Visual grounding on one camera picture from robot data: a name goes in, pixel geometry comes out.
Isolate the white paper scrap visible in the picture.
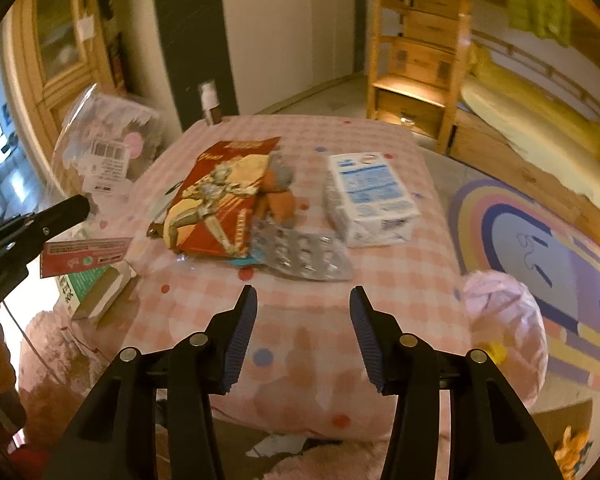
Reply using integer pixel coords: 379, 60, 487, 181
245, 432, 309, 459

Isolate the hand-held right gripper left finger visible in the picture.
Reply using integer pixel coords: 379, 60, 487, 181
42, 285, 258, 480

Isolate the green and white box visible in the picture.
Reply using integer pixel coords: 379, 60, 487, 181
55, 260, 138, 322

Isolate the red snack bag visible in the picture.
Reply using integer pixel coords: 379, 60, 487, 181
162, 136, 282, 259

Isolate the clear printed plastic bag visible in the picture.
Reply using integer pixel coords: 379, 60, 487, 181
50, 82, 164, 216

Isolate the yellow blanket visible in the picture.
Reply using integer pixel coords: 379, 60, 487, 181
467, 42, 600, 181

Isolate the rainbow oval rug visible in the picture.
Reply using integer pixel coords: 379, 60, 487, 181
447, 177, 600, 392

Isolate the white wardrobe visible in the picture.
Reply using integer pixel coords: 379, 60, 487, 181
219, 0, 367, 117

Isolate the white bottle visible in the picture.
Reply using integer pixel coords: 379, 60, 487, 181
198, 81, 224, 126

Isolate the wooden staircase with drawers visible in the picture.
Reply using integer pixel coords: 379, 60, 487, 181
365, 0, 474, 156

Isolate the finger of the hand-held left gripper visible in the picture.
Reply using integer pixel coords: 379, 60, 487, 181
0, 195, 91, 271

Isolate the pink checkered cloth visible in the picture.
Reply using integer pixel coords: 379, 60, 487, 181
60, 114, 474, 443

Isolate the grey crumpled wrapper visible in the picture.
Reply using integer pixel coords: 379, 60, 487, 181
267, 152, 296, 193

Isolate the wooden cabinet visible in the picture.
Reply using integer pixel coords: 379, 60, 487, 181
0, 0, 131, 161

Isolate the pale yellow mattress sheet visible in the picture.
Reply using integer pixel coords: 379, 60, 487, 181
460, 77, 600, 201

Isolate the wooden bunk bed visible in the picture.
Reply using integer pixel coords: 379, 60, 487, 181
450, 0, 600, 257

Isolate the pile of orange peels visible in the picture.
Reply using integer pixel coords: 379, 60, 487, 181
552, 425, 595, 480

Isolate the green hanging blanket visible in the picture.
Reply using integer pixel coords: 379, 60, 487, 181
505, 0, 574, 48

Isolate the orange peel piece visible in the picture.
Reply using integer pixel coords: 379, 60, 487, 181
255, 167, 301, 228

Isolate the silver blister pack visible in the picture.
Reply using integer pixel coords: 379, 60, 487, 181
250, 217, 356, 283

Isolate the bin with pink bag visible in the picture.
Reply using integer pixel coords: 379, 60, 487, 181
460, 270, 549, 411

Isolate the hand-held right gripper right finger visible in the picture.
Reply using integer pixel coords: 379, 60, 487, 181
349, 285, 563, 480

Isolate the white and blue carton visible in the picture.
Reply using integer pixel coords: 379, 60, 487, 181
322, 151, 422, 249

